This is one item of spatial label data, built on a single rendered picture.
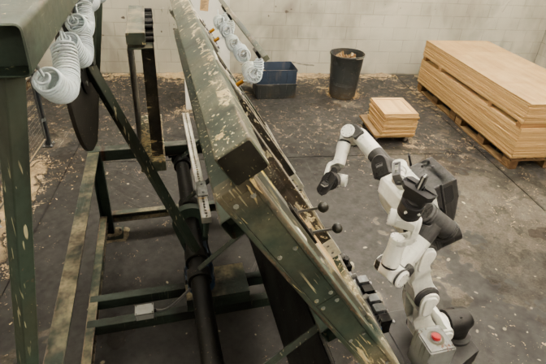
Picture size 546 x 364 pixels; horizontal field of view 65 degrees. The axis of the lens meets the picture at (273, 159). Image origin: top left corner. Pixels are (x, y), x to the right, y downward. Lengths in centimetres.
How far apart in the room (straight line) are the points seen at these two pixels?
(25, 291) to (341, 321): 94
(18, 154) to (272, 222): 61
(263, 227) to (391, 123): 418
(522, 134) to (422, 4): 321
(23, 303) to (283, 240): 67
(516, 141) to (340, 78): 245
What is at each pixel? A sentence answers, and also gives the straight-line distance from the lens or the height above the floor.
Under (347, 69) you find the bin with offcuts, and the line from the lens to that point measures 630.
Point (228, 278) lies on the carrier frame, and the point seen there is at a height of 28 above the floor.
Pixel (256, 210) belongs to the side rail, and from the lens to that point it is 111.
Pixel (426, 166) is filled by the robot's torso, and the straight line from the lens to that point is 212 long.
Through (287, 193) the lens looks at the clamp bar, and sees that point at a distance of 189.
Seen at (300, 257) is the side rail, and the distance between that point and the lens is 126.
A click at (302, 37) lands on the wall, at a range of 720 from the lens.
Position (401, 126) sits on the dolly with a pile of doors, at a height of 25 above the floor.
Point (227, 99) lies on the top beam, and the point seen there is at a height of 194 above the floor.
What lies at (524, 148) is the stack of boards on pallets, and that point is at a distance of 544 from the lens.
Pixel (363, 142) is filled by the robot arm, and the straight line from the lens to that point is 227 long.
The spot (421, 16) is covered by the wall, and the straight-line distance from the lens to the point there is 776.
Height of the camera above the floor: 240
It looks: 30 degrees down
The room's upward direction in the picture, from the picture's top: 3 degrees clockwise
